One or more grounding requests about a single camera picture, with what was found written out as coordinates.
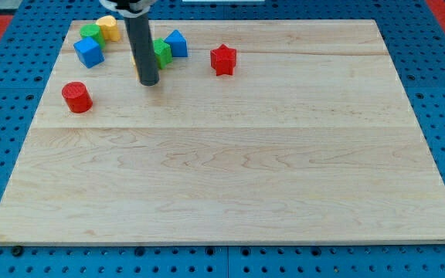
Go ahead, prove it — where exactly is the light wooden board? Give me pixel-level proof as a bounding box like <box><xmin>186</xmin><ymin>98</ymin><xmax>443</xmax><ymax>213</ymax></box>
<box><xmin>0</xmin><ymin>19</ymin><xmax>445</xmax><ymax>246</ymax></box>

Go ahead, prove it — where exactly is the red cylinder block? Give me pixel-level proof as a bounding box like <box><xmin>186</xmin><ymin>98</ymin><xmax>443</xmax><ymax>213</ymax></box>
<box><xmin>62</xmin><ymin>81</ymin><xmax>93</xmax><ymax>114</ymax></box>

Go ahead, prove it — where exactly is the green block beside rod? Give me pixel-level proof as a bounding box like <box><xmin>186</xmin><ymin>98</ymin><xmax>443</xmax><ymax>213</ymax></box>
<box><xmin>153</xmin><ymin>38</ymin><xmax>172</xmax><ymax>70</ymax></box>

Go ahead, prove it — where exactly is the blue triangle block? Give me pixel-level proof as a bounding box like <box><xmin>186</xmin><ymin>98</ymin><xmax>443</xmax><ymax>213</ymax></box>
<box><xmin>164</xmin><ymin>29</ymin><xmax>189</xmax><ymax>58</ymax></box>

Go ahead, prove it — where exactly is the red star block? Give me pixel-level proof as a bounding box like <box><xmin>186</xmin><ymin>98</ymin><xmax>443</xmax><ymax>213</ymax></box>
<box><xmin>210</xmin><ymin>44</ymin><xmax>237</xmax><ymax>76</ymax></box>

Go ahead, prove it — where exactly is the white and black rod mount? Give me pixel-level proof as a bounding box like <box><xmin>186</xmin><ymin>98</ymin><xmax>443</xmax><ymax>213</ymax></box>
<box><xmin>99</xmin><ymin>0</ymin><xmax>156</xmax><ymax>18</ymax></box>

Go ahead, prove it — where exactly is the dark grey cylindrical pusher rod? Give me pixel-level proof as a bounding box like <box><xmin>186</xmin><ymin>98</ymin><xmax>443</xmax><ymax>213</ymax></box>
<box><xmin>124</xmin><ymin>14</ymin><xmax>159</xmax><ymax>86</ymax></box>

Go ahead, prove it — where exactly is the yellow hexagon block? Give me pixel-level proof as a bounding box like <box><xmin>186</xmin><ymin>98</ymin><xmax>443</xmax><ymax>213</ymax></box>
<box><xmin>131</xmin><ymin>56</ymin><xmax>138</xmax><ymax>80</ymax></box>

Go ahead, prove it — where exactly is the blue cube block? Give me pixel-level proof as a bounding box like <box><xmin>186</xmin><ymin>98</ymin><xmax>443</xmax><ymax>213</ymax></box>
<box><xmin>73</xmin><ymin>37</ymin><xmax>104</xmax><ymax>69</ymax></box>

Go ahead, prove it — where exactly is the green cylinder block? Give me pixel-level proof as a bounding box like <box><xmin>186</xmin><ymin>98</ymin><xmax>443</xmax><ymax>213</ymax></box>
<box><xmin>80</xmin><ymin>24</ymin><xmax>106</xmax><ymax>49</ymax></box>

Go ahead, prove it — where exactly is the yellow heart block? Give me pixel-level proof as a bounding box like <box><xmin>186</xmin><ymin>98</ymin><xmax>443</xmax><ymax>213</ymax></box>
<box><xmin>95</xmin><ymin>15</ymin><xmax>121</xmax><ymax>42</ymax></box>

